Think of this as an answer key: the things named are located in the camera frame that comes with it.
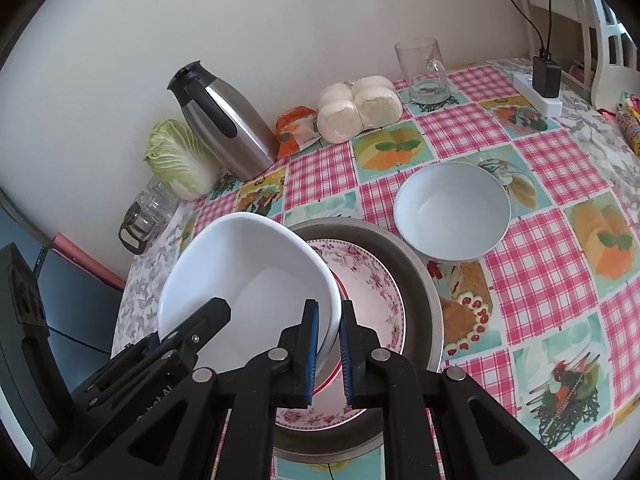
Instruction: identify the white bookshelf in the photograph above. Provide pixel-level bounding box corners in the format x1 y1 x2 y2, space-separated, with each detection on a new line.
510 0 640 111

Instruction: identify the pink checkered tablecloth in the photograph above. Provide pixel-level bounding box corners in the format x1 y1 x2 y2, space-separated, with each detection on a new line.
190 60 640 480

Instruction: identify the stainless steel pan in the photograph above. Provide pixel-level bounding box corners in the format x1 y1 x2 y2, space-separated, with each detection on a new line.
272 217 444 464

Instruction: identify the yellow snack box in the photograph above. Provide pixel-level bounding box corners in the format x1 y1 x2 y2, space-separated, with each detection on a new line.
615 107 640 154

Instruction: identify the orange snack packet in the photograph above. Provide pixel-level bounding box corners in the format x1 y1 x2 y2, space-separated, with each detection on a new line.
274 105 322 160

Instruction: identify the pale blue floral bowl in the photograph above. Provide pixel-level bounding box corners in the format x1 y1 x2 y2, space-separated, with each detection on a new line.
393 162 512 264

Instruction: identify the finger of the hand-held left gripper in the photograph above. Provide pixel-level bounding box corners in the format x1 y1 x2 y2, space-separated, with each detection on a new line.
149 296 232 362

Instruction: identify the floral rim plate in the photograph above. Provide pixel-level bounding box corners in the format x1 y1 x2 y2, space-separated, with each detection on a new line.
272 238 406 429

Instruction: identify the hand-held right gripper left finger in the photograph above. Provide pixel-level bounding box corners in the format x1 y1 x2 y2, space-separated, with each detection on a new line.
55 299 321 480

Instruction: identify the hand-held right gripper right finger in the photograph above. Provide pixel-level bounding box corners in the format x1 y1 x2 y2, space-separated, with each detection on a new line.
339 299 576 480

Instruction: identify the dark blue panel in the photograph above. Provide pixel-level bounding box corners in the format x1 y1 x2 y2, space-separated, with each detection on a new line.
30 247 126 361

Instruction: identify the stainless steel thermos jug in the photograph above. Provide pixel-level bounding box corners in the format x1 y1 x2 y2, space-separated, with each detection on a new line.
167 61 280 181

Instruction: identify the plain white bowl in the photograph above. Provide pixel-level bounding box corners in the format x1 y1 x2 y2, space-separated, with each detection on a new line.
157 212 344 377

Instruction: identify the napa cabbage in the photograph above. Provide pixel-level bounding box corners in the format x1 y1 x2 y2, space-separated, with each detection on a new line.
144 118 221 201

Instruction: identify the glass clamp jar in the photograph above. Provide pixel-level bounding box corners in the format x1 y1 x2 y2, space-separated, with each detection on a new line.
119 180 178 255

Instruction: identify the bag of steamed buns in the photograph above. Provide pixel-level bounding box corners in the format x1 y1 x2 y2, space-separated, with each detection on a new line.
317 74 404 144

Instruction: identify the clear glass mug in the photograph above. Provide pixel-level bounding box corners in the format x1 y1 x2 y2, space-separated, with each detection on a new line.
394 37 451 106

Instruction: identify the white power strip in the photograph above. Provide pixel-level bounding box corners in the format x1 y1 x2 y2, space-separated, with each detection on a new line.
512 72 565 117

